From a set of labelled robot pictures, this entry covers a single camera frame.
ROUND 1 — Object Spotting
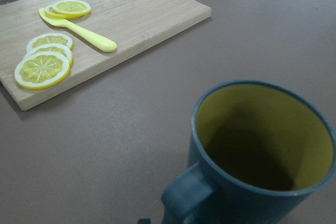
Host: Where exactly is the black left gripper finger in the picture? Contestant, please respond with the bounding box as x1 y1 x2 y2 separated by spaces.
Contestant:
138 218 151 224

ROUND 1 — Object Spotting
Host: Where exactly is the blue cup yellow inside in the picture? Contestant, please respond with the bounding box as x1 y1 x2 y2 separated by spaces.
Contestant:
161 80 335 223

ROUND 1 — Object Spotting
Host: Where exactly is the lemon slice front stack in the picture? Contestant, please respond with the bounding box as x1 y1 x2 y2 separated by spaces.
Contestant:
14 52 70 90

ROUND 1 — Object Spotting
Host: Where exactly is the lemon slice stack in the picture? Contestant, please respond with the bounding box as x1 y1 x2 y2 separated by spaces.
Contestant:
14 52 70 90
26 33 73 52
24 44 73 66

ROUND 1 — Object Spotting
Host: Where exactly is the yellow plastic knife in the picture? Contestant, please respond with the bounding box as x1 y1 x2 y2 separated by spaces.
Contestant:
38 8 117 52

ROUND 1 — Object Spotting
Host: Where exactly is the lemon slice middle stack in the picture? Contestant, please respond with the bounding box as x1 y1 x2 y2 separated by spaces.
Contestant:
24 44 73 66

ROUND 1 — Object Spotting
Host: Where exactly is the wooden cutting board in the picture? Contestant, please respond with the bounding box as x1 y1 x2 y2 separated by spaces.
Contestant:
1 0 212 111

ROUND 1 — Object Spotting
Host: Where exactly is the lemon slice rear stack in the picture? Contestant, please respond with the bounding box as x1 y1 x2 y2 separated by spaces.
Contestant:
26 33 73 52

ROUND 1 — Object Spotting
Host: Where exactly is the lemon slice by knife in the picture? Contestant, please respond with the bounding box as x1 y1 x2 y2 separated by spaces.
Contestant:
51 0 91 17

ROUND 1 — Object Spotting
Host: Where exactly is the lemon slice under knife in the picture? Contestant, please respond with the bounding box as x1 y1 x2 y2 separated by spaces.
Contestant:
44 5 67 18

